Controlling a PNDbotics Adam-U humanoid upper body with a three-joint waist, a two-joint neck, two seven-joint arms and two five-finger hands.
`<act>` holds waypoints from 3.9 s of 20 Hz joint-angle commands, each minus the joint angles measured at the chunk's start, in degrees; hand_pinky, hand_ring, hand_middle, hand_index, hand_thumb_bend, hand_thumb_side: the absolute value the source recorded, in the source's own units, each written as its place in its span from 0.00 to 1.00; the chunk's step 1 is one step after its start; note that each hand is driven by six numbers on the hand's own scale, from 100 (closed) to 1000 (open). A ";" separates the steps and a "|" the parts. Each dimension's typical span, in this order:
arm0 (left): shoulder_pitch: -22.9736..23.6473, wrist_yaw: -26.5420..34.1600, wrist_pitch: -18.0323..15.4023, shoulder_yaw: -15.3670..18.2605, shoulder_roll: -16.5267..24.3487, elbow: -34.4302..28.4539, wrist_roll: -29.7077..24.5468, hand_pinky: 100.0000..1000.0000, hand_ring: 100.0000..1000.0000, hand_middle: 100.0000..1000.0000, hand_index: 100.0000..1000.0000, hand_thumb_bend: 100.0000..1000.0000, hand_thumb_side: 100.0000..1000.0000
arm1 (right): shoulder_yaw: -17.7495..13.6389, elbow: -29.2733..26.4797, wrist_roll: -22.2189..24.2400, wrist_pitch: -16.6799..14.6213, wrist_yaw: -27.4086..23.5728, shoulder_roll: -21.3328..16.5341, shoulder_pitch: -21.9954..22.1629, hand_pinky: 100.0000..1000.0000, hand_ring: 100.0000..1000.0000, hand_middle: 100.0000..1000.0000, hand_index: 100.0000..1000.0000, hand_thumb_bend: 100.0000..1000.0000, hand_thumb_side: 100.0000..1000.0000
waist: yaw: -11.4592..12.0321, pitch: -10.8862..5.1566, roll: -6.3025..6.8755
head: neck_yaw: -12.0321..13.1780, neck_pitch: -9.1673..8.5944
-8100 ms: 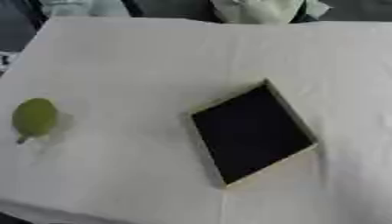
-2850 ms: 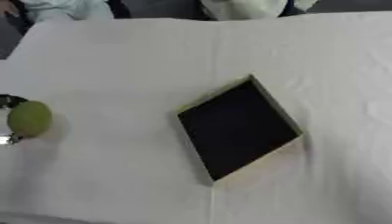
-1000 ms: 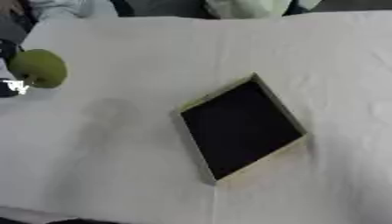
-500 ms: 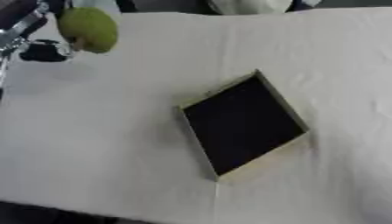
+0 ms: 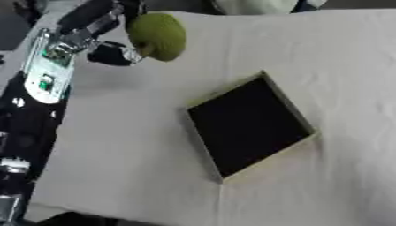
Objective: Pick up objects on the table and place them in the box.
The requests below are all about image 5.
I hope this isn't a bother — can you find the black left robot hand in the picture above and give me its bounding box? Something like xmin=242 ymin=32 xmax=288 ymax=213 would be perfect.
xmin=54 ymin=0 xmax=149 ymax=67

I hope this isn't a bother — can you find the green round soft toy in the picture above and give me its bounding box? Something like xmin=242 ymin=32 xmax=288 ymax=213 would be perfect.
xmin=126 ymin=11 xmax=189 ymax=63

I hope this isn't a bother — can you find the tan cardboard box black inside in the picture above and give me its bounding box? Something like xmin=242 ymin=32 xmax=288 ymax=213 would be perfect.
xmin=184 ymin=70 xmax=321 ymax=185

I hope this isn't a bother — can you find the person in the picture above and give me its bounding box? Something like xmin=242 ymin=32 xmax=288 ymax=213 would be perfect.
xmin=209 ymin=0 xmax=330 ymax=16

